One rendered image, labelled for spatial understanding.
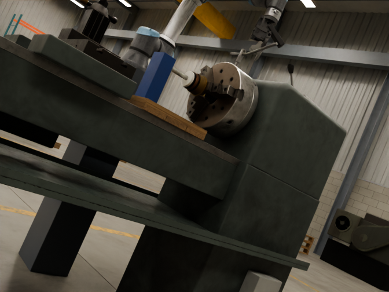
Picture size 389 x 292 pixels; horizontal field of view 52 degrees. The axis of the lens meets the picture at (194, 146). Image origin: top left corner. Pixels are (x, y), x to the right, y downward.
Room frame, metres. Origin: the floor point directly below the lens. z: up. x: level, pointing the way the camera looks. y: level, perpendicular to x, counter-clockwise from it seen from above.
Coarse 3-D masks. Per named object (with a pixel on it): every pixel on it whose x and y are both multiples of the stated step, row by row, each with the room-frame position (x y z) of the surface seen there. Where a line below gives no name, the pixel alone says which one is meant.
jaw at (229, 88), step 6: (210, 84) 1.62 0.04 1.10; (216, 84) 1.62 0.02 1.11; (204, 90) 1.64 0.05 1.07; (210, 90) 1.62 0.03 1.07; (216, 90) 1.60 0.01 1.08; (222, 90) 1.61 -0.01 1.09; (228, 90) 1.58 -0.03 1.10; (234, 90) 1.61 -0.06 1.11; (240, 90) 1.61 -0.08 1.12; (216, 96) 1.66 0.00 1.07; (222, 96) 1.63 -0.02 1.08; (228, 96) 1.61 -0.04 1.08; (234, 96) 1.60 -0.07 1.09; (240, 96) 1.61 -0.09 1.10
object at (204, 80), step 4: (196, 76) 1.60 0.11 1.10; (200, 76) 1.62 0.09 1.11; (204, 76) 1.65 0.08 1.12; (196, 80) 1.60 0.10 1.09; (200, 80) 1.61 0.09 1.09; (204, 80) 1.63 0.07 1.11; (192, 84) 1.60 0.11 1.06; (196, 84) 1.61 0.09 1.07; (200, 84) 1.61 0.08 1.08; (204, 84) 1.62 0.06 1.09; (188, 88) 1.62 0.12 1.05; (192, 88) 1.61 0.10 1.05; (196, 88) 1.61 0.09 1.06; (200, 88) 1.62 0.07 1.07; (204, 88) 1.62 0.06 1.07; (192, 92) 1.63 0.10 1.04; (196, 92) 1.63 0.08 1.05; (200, 92) 1.63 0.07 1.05; (204, 92) 1.65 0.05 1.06
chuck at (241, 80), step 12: (216, 72) 1.74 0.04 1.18; (228, 72) 1.68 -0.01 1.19; (240, 72) 1.64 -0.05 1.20; (228, 84) 1.66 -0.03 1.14; (240, 84) 1.60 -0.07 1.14; (252, 84) 1.68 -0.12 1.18; (204, 96) 1.75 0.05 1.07; (252, 96) 1.65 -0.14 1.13; (216, 108) 1.66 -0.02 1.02; (228, 108) 1.61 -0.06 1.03; (240, 108) 1.62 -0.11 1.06; (204, 120) 1.69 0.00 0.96; (216, 120) 1.64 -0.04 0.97; (240, 120) 1.65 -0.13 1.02; (216, 132) 1.70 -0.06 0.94
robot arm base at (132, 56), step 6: (132, 48) 2.01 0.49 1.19; (126, 54) 2.01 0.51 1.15; (132, 54) 1.99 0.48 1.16; (138, 54) 2.00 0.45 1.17; (144, 54) 2.01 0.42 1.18; (126, 60) 1.99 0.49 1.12; (132, 60) 2.00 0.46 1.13; (138, 60) 1.99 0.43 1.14; (144, 60) 2.02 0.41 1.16; (138, 66) 1.99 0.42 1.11; (144, 66) 2.02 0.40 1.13
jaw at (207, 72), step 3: (207, 66) 1.74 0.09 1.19; (201, 69) 1.76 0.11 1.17; (204, 69) 1.74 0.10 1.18; (207, 69) 1.73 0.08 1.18; (210, 69) 1.75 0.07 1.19; (201, 72) 1.72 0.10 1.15; (204, 72) 1.70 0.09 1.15; (207, 72) 1.72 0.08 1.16; (210, 72) 1.74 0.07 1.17; (201, 75) 1.67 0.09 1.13; (204, 75) 1.69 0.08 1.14; (207, 75) 1.71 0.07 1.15; (210, 75) 1.73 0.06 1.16; (213, 75) 1.75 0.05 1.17; (207, 78) 1.70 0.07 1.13; (210, 78) 1.72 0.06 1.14; (213, 78) 1.74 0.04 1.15; (207, 81) 1.69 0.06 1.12; (210, 81) 1.71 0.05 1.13; (213, 81) 1.73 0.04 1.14
